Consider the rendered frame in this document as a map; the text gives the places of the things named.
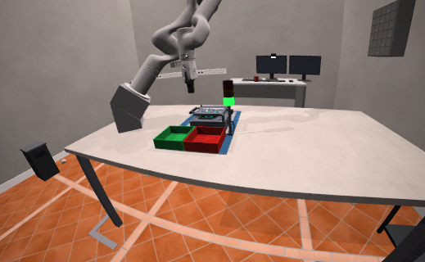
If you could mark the red bin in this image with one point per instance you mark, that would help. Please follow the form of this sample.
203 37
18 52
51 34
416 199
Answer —
205 139

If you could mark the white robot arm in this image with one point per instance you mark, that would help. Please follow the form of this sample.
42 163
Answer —
182 48

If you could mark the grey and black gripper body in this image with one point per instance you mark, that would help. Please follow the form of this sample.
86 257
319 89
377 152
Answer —
189 66

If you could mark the green open bin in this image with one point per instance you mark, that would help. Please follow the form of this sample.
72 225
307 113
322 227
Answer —
171 137

